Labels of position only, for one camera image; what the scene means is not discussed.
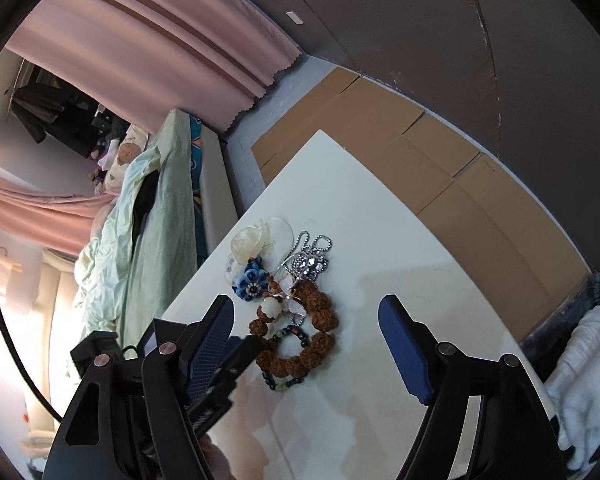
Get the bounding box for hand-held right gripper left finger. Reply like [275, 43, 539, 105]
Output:
[42, 295, 236, 480]

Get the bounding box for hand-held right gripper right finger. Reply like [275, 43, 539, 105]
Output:
[378, 295, 567, 480]

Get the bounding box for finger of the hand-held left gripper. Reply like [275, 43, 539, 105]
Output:
[187, 335, 266, 433]

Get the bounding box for dark bead bracelet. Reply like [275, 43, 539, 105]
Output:
[260, 325, 315, 392]

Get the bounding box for white bead pendant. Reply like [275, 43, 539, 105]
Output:
[257, 294, 290, 320]

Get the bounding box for blue flower brooch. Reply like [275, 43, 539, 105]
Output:
[231, 256, 272, 302]

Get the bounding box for brown bead bracelet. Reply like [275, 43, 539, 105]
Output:
[248, 280, 342, 379]

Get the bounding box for white shell flower ornament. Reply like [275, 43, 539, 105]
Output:
[224, 216, 294, 286]

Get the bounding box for silver ball chain necklace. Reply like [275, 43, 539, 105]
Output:
[277, 230, 334, 286]

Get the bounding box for person's left hand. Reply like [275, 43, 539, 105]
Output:
[200, 434, 231, 480]

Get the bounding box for light green duvet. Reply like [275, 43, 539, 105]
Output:
[71, 147, 167, 333]

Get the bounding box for bed with green sheet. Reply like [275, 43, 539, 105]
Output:
[119, 109, 242, 347]

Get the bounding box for black garment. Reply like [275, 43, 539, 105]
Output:
[131, 172, 162, 242]

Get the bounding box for tied pink curtain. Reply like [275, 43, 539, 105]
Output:
[0, 169, 113, 257]

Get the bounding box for flattened cardboard sheet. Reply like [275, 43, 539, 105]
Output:
[370, 112, 594, 343]
[250, 67, 427, 187]

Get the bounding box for stuffed toys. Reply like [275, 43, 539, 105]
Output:
[89, 146, 112, 195]

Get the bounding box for dark denim cloth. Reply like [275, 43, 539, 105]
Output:
[522, 270, 600, 378]

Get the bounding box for white cloth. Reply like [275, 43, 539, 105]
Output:
[544, 304, 600, 472]

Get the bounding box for white socks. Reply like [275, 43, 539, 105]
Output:
[97, 139, 122, 170]

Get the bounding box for printed cream pillow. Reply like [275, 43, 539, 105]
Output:
[104, 122, 150, 192]

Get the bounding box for hanging dark clothes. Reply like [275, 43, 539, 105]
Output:
[12, 66, 108, 160]

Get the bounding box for wide pink curtain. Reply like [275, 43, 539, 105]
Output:
[5, 0, 302, 133]

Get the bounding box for black cable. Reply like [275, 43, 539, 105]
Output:
[0, 242, 63, 423]

